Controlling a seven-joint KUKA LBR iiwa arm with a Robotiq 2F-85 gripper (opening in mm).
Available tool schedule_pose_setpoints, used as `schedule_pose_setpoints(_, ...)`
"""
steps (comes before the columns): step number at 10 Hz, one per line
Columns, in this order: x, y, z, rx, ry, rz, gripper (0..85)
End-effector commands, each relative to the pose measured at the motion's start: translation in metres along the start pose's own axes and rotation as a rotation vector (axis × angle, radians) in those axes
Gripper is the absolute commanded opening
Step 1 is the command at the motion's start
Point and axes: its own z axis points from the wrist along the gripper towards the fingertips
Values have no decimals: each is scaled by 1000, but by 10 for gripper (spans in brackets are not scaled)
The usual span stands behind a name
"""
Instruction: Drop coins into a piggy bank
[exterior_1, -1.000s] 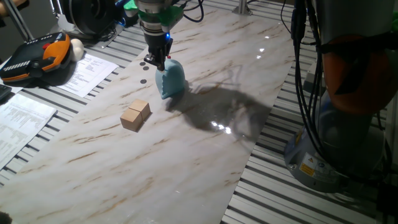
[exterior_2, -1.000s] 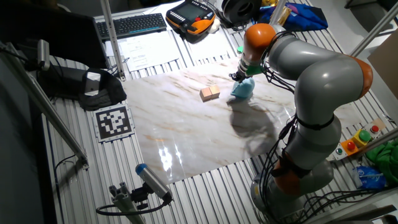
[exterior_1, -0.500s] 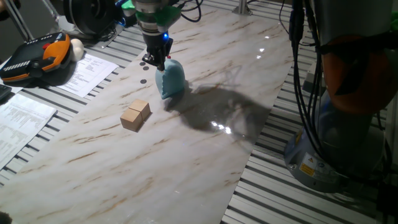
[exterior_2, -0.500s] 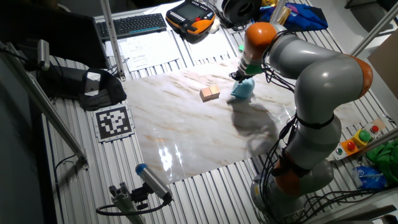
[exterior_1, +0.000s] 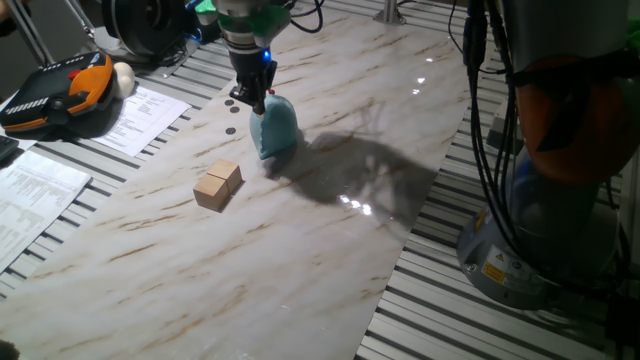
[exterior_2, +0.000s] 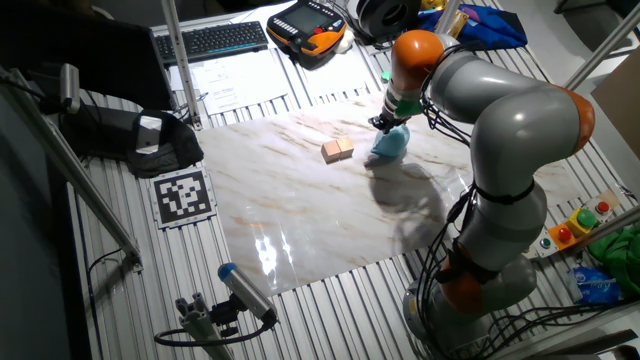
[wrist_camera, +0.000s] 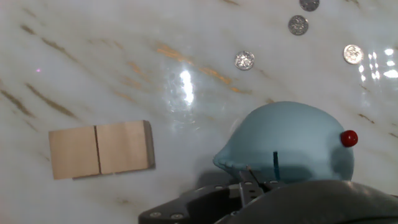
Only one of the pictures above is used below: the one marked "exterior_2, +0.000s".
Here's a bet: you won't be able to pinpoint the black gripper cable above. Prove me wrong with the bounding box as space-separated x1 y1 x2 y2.
419 44 474 149

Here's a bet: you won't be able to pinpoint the long aluminium profile strut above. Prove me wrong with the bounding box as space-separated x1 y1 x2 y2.
569 205 640 249
0 67 145 274
563 2 640 92

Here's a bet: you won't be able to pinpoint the slim aluminium post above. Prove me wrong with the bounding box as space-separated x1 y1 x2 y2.
434 0 464 35

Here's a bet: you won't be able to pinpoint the blue cloth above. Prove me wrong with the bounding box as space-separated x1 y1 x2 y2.
417 3 529 51

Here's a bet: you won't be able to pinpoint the black camera cable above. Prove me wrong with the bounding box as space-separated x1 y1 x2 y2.
153 319 276 348

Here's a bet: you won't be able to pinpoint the black laptop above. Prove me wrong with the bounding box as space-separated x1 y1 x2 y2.
0 9 176 112

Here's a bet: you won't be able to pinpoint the brown cardboard box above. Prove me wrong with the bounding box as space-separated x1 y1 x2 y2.
590 59 640 161

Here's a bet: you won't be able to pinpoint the green cloth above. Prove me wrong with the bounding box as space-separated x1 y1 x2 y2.
587 224 640 301

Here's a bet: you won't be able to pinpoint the white printed paper sheet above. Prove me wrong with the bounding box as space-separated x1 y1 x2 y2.
192 49 291 116
299 47 374 99

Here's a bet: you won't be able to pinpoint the gold coloured box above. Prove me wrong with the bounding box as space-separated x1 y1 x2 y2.
437 8 470 39

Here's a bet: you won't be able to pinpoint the wooden coin holder block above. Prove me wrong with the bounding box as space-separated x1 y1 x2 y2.
320 135 356 165

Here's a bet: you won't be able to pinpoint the white round object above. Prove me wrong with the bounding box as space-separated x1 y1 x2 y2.
333 28 356 55

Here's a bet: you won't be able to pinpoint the orange box red button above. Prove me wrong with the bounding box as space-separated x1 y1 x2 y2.
549 223 579 251

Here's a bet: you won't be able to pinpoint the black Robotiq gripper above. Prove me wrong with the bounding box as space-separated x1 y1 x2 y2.
369 110 404 135

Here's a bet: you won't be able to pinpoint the grey box red button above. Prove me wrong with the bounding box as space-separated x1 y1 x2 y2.
587 197 614 221

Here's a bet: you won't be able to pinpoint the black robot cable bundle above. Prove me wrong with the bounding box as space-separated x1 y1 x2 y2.
417 182 476 360

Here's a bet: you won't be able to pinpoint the white control box small buttons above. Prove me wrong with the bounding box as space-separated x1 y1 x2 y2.
522 233 555 260

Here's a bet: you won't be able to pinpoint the yellow box green button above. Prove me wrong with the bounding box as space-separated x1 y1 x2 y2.
566 207 599 239

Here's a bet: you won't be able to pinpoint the black cable strap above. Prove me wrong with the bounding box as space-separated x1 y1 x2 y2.
434 244 501 286
472 179 536 206

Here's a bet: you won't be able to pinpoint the blue plastic bag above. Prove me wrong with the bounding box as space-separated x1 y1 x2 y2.
566 265 624 306

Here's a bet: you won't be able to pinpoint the black filament spool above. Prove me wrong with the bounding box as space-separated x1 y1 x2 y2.
355 0 424 44

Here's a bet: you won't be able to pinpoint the black case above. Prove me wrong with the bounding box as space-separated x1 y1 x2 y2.
59 103 141 162

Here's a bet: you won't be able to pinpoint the aluminium profile post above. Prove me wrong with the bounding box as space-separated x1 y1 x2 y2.
160 0 203 131

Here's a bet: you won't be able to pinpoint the black computer keyboard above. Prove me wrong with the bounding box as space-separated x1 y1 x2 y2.
153 20 270 65

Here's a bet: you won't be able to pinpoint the black camera clamp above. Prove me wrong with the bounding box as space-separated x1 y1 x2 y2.
209 295 242 338

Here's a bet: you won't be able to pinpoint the black fabric bag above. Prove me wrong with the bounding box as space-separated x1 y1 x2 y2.
124 109 205 180

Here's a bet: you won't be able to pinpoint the black orange teach pendant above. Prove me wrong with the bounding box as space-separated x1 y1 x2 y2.
265 0 348 70

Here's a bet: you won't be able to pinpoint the short aluminium profile bracket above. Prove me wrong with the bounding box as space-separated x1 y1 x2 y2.
174 292 236 360

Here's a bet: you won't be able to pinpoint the silver camera with blue cap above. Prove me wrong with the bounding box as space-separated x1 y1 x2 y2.
217 262 279 326

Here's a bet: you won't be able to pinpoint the silver grey camera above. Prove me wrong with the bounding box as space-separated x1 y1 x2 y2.
59 62 82 115

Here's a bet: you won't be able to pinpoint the black white fiducial marker board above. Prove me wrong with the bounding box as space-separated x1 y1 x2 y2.
148 166 218 230

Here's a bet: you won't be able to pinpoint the silver grey flat device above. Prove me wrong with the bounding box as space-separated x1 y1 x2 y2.
135 114 164 155

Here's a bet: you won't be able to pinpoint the marble pattern table mat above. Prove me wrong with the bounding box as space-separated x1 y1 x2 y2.
196 92 584 297

